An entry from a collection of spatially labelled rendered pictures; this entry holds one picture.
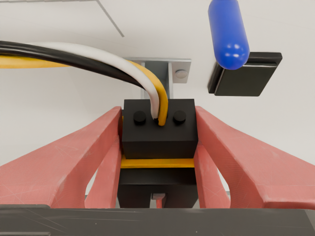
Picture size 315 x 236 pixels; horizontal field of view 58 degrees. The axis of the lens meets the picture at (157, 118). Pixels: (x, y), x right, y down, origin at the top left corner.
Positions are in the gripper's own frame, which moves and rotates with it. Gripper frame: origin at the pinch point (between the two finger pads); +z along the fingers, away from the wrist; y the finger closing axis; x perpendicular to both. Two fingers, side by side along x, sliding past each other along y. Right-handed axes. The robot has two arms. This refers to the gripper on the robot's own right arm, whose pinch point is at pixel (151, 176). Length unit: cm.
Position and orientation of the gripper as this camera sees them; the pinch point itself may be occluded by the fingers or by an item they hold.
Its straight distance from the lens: 26.7
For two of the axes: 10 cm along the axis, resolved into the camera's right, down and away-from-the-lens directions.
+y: -10.0, -0.2, -0.5
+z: -0.1, -7.8, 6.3
